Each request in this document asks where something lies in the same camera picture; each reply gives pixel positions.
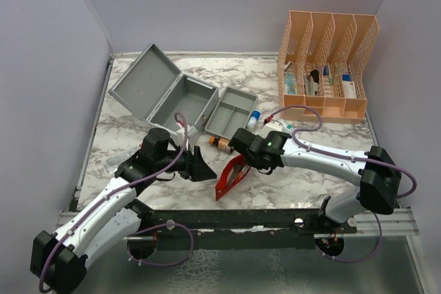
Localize red first aid kit pouch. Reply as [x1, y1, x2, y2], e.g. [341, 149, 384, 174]
[215, 155, 251, 201]

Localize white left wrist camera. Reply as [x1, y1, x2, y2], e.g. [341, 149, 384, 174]
[175, 123, 198, 145]

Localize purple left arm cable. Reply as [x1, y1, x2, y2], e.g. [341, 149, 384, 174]
[38, 112, 189, 293]

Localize white bottle green label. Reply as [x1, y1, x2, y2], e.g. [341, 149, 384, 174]
[279, 119, 294, 133]

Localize peach plastic file organizer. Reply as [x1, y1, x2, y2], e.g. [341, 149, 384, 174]
[277, 10, 380, 124]

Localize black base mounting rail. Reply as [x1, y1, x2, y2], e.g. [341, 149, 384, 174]
[127, 200, 356, 258]

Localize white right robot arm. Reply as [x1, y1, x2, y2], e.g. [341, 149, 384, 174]
[229, 128, 402, 233]

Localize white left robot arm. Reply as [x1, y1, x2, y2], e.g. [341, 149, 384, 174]
[30, 128, 217, 293]

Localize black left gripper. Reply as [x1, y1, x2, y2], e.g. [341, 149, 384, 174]
[155, 143, 217, 182]

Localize clear printed leaflet packet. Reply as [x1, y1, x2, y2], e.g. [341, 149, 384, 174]
[101, 146, 139, 174]

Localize grey metal first aid case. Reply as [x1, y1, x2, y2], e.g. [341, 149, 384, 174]
[109, 43, 219, 134]

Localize white blue gauze roll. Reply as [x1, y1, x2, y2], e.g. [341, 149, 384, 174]
[246, 110, 260, 130]

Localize grey plastic divider tray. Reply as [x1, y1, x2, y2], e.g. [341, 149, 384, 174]
[205, 86, 258, 140]

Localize brown bottle orange cap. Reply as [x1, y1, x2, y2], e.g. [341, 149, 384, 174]
[209, 136, 234, 154]

